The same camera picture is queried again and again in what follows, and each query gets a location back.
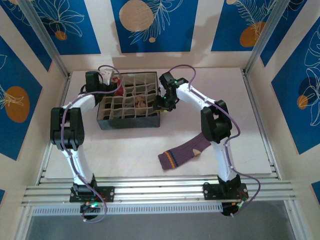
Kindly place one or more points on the brown argyle sock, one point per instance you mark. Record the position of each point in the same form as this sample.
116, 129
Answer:
140, 101

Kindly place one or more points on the beige red purple striped sock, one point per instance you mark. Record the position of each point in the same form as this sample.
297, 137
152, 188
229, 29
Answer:
119, 90

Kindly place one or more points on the grey sock organizer box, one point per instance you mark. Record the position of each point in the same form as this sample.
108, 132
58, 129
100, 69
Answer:
130, 123

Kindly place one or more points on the purple sock with orange stripe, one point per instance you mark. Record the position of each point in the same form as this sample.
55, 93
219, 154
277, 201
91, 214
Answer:
180, 155

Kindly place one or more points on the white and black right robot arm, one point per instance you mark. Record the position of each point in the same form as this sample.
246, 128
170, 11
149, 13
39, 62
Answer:
225, 160

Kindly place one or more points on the black controller box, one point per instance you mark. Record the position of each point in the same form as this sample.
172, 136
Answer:
87, 211
228, 209

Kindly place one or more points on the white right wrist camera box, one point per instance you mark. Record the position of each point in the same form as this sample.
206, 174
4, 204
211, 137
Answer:
161, 88

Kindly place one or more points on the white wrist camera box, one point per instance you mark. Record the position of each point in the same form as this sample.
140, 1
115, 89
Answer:
106, 75
161, 88

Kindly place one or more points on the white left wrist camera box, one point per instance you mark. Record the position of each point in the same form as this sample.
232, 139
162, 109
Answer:
106, 75

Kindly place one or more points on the aluminium side rail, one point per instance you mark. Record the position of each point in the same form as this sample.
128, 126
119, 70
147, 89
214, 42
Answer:
248, 85
65, 86

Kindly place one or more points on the aluminium corner post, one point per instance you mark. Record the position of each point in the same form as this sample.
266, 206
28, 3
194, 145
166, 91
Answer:
45, 37
265, 37

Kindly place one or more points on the aluminium front rail frame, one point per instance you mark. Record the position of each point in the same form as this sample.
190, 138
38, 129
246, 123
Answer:
160, 190

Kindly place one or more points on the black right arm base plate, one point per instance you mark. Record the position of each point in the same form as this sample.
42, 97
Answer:
211, 191

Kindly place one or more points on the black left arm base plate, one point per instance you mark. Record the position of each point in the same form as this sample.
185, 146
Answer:
108, 193

